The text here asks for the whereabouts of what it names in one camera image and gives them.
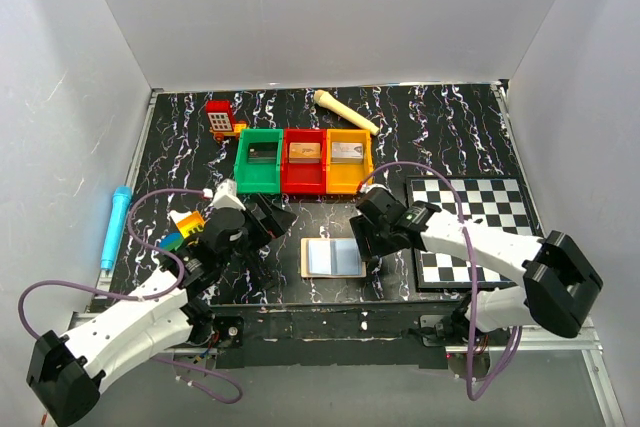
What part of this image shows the beige leather card holder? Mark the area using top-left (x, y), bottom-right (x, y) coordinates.
top-left (300, 238), bottom-right (366, 279)

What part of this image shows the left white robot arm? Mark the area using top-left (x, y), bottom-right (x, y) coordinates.
top-left (26, 181), bottom-right (297, 426)

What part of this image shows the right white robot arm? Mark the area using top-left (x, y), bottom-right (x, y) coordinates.
top-left (350, 184), bottom-right (603, 345)

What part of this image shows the black card box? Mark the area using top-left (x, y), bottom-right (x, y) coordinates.
top-left (247, 142), bottom-right (279, 164)

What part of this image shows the orange card box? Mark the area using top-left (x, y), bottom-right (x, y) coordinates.
top-left (288, 142), bottom-right (322, 164)

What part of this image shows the silver card box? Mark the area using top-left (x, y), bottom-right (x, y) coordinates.
top-left (331, 142), bottom-right (365, 164)

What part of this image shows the colourful toy block building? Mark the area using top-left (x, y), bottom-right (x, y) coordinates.
top-left (158, 210), bottom-right (205, 251)

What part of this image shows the red plastic bin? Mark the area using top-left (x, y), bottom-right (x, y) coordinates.
top-left (280, 128), bottom-right (327, 195)

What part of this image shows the green plastic bin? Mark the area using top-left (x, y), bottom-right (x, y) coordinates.
top-left (234, 128), bottom-right (284, 194)

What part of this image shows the yellow plastic bin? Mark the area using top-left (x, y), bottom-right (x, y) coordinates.
top-left (326, 129), bottom-right (373, 195)

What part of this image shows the blue toy microphone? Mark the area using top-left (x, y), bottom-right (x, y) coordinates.
top-left (100, 185), bottom-right (132, 272)

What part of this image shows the checkered chess board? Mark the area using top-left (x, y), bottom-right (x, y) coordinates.
top-left (406, 176), bottom-right (542, 291)

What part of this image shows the beige toy microphone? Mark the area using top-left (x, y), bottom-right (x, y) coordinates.
top-left (313, 89), bottom-right (380, 136)

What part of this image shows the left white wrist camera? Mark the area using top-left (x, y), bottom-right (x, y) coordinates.
top-left (202, 179), bottom-right (245, 211)

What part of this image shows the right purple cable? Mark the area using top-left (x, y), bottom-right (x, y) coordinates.
top-left (359, 161), bottom-right (524, 402)

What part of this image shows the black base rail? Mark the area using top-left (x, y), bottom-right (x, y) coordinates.
top-left (154, 304), bottom-right (516, 371)

